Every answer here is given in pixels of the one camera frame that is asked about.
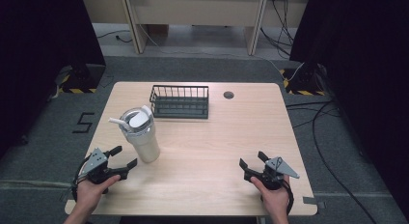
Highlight grey tape strip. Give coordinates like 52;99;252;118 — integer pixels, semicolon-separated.
302;195;327;210

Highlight white cup with straw lid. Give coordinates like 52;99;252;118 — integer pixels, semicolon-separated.
108;104;161;164

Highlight right hand-held gripper cable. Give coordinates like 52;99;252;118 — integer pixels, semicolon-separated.
282;180;295;216

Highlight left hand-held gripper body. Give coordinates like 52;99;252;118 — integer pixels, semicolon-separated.
77;147;114;186

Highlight black curtain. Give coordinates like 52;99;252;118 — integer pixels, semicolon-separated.
0;0;107;157
288;0;409;215

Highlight black wire basket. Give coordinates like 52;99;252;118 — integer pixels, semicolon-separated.
149;84;210;120

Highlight hand-held gripper cable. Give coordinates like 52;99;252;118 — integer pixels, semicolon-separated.
70;155;92;203
282;180;295;216

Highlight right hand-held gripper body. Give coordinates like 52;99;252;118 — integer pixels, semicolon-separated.
255;156;301;191

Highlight long black floor cables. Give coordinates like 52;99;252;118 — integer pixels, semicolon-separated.
285;99;379;224

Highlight black stand base striped tape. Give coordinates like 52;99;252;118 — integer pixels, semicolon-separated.
58;63;107;95
280;63;326;97

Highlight person's left hand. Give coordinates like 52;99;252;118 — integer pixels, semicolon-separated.
75;174;123;215

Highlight short black floor cable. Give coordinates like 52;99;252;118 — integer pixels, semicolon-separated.
96;29;133;44

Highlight black socket cables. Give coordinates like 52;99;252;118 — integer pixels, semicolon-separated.
259;0;296;60

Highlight person's right hand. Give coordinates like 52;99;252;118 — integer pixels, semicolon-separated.
250;175;292;219

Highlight beige desk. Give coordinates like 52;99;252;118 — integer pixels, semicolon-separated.
80;0;312;56

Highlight left hand-held gripper cable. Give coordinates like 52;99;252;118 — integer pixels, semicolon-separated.
70;155;92;203

